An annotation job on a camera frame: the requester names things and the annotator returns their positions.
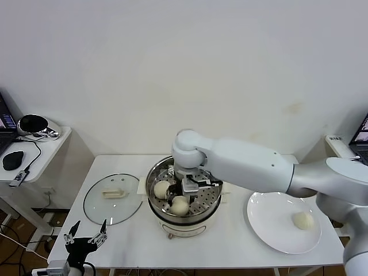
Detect thin black desk cable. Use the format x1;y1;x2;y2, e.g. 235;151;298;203
16;132;58;173

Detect white steamed baozi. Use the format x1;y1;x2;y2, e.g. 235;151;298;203
292;212;315;231
169;196;190;216
154;181;171;200

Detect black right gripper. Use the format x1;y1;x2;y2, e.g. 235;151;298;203
166;183;197;210

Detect white floor cable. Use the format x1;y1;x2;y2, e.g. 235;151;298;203
0;231;49;261

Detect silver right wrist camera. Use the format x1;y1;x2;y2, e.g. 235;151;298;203
181;177;202;193

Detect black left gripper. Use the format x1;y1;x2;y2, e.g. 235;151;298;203
63;218;109;267

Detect white side table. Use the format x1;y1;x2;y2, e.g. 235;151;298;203
0;126;95;245
326;135;368;167

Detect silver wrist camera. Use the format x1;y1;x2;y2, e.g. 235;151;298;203
31;260;70;276
181;177;202;193

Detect shiny black helmet object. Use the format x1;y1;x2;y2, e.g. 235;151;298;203
17;114;63;139

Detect white work table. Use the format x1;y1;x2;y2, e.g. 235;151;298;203
47;155;346;276

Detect white electric cooker base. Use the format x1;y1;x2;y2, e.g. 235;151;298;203
137;175;232;240

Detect glass lid with cream handle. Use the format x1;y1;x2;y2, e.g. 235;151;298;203
83;172;144;227

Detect black open laptop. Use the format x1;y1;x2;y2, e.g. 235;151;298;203
349;113;368;166
0;91;18;155

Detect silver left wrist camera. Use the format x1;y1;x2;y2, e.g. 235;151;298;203
31;260;70;276

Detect white round plate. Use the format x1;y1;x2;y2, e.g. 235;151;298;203
246;191;322;255

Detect perforated steel steamer basket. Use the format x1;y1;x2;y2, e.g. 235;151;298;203
145;155;224;221

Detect black computer mouse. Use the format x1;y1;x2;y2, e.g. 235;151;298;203
2;151;25;172

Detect grey usb adapter dongle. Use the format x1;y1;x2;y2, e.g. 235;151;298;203
10;170;29;188

